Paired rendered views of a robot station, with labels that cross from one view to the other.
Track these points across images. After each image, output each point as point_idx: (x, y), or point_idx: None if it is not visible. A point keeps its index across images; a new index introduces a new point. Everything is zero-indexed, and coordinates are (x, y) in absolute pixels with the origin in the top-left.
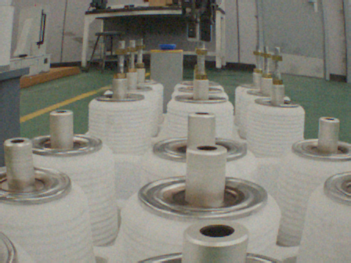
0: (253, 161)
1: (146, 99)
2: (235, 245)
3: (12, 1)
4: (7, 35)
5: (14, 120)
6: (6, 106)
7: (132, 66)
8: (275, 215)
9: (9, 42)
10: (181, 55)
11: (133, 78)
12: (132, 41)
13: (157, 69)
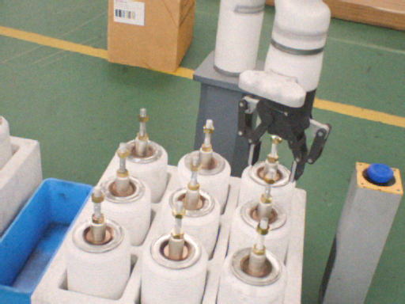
0: None
1: (137, 165)
2: None
3: (236, 7)
4: (229, 43)
5: (225, 123)
6: (212, 106)
7: (204, 144)
8: None
9: (233, 51)
10: (357, 190)
11: (200, 154)
12: (206, 121)
13: (350, 188)
